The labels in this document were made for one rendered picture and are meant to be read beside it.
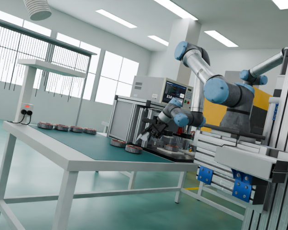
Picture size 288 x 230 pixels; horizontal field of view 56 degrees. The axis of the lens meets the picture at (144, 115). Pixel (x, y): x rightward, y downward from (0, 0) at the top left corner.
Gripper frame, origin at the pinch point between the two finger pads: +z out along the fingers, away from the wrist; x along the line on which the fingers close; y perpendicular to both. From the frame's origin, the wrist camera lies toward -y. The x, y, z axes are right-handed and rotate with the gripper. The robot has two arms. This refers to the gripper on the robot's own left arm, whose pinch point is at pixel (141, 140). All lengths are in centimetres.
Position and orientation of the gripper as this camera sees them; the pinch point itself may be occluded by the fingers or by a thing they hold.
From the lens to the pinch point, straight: 176.9
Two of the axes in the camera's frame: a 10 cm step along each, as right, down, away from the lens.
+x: 5.5, 1.1, 8.3
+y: 6.0, 6.5, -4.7
